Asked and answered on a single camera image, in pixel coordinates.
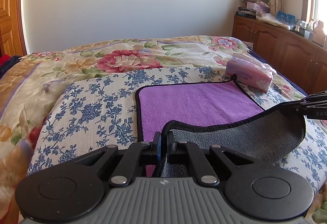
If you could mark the blue gift box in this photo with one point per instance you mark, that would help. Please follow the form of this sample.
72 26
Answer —
286 18

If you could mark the red blanket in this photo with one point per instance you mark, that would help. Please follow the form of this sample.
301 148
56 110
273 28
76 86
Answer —
4 59

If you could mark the wooden panel door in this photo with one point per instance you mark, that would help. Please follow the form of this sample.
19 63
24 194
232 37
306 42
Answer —
12 38

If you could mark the stack of books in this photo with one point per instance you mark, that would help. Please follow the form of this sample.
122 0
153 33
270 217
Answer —
247 13

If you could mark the white plastic bag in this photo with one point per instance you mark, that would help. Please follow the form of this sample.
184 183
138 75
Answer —
271 20

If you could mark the pink box on cabinet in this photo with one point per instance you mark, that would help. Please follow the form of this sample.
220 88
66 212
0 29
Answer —
258 8

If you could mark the pink tissue box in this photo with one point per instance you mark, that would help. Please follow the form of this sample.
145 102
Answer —
249 73

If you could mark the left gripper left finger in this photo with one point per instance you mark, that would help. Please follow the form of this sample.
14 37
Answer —
134 160

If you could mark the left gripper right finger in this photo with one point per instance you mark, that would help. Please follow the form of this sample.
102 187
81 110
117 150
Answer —
193 159

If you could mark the blue floral white cloth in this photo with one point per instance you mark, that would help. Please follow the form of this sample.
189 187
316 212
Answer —
120 108

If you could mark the floral bed quilt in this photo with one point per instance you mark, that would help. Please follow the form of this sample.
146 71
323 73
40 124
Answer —
292 190

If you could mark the wooden sideboard cabinet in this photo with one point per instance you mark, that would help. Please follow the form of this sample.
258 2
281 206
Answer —
298 59

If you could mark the purple grey microfiber towel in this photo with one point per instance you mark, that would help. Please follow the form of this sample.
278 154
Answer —
220 113

